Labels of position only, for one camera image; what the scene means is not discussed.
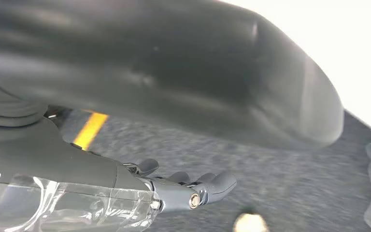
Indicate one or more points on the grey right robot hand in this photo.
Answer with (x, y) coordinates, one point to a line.
(172, 64)

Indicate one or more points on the clear plastic wrap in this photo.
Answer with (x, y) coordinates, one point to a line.
(76, 208)

